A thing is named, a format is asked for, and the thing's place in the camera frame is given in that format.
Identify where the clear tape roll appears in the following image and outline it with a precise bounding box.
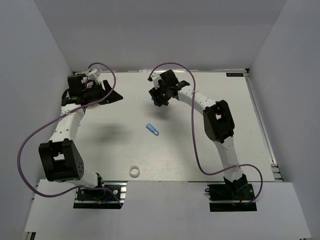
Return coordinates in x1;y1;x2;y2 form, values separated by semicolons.
129;165;141;178

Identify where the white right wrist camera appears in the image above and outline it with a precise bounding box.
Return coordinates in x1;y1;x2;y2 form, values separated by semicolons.
147;72;162;89

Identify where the right black logo sticker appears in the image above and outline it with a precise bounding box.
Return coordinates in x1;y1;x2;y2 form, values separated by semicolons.
226;72;244;77

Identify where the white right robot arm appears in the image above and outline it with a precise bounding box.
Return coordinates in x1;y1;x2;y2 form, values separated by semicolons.
147;69;248;200

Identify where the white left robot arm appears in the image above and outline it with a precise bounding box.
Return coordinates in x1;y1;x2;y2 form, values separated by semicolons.
38;75;123;200

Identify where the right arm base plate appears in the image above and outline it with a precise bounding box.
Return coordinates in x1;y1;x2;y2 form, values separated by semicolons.
204;183;257;213

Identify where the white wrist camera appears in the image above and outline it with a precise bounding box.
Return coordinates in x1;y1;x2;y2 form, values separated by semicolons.
147;72;162;89
87;67;103;85

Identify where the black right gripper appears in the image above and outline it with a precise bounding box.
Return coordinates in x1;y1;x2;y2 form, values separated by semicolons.
149;81;171;108

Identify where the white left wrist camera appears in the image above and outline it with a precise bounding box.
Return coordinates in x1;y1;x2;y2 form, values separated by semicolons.
87;67;103;85

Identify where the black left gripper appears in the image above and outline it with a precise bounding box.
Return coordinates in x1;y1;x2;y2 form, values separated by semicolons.
82;80;124;105

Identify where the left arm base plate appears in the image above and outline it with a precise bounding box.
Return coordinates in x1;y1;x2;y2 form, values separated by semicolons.
73;181;127;210

